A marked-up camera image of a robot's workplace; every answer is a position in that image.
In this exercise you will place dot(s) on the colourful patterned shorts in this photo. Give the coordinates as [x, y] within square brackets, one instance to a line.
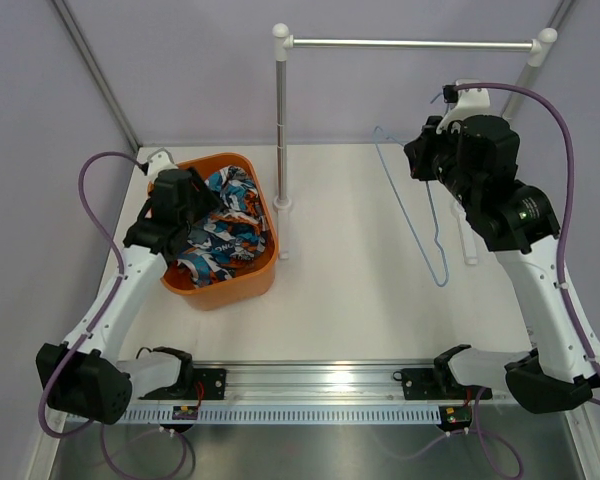
[225, 243]

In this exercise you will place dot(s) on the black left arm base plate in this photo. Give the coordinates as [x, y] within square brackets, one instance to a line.
[210, 382]

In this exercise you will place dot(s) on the orange plastic basket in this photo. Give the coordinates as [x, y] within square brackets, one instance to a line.
[255, 280]

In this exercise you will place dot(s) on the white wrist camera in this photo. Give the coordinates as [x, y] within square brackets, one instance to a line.
[157, 162]
[463, 101]

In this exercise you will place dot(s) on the aluminium mounting rail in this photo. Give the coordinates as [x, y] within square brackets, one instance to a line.
[304, 383]

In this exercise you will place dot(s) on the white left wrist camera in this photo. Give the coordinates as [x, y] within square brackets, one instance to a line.
[157, 162]

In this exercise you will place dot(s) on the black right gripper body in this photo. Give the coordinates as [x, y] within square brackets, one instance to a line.
[437, 160]

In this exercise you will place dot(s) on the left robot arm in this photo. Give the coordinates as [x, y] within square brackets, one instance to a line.
[83, 375]

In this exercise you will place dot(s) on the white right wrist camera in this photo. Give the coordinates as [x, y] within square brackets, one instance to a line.
[463, 101]

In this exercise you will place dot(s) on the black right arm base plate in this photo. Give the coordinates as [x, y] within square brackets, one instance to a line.
[425, 383]

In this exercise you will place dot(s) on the silver clothes rack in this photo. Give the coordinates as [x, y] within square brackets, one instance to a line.
[536, 49]

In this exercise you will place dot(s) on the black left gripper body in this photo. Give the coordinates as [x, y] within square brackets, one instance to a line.
[188, 213]

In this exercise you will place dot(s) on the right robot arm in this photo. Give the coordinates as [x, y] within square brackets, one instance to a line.
[520, 228]

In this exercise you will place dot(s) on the white slotted cable duct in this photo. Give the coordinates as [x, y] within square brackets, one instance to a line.
[216, 414]

